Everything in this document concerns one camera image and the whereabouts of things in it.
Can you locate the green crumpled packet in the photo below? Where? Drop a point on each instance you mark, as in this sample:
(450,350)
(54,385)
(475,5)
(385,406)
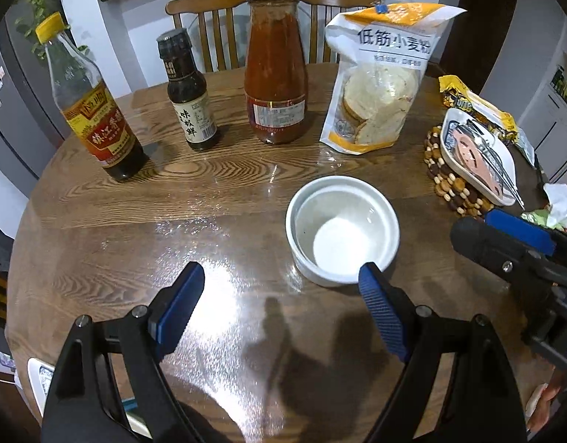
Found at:
(558,203)

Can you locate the dark wooden door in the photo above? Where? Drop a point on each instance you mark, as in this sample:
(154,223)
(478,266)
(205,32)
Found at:
(495,18)

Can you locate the trailing green plant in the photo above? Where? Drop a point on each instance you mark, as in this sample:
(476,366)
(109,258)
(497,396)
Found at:
(39,0)

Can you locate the tall vinegar bottle yellow cap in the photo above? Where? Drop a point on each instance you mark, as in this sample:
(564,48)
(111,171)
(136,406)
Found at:
(94,120)

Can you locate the small white ramekin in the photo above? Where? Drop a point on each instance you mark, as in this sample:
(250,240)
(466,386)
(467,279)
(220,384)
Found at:
(339,240)

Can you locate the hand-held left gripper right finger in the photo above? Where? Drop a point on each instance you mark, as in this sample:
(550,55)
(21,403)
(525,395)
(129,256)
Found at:
(385,314)

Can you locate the person's right hand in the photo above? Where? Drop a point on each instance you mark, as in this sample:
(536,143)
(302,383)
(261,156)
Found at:
(544,406)

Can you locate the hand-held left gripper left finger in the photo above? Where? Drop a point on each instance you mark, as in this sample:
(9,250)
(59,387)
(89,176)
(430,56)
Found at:
(177,314)

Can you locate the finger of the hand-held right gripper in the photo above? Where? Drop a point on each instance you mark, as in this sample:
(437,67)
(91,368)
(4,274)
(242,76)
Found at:
(486,247)
(521,230)

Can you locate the white cabinet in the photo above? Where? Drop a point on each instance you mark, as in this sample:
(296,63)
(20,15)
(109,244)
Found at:
(553,124)

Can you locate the wooden beaded trivet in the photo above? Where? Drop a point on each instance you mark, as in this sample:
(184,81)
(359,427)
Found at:
(449,184)

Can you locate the yellow white flour bag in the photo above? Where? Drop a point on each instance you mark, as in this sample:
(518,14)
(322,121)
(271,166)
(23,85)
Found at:
(376,92)

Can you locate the yellow snack packet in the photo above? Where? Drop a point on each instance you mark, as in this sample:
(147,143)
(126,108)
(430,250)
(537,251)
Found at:
(495,115)

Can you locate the small printed white dish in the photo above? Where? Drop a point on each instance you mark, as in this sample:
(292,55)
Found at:
(468,157)

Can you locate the metal tongs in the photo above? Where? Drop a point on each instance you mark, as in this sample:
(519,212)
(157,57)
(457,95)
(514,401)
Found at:
(495,157)

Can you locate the small dark soy sauce bottle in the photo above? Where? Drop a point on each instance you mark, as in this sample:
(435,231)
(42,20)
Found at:
(191,110)

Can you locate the red tomato sauce jar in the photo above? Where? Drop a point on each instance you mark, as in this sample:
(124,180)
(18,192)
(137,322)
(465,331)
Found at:
(276,78)

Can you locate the grey refrigerator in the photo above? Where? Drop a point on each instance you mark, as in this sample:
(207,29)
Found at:
(16,101)

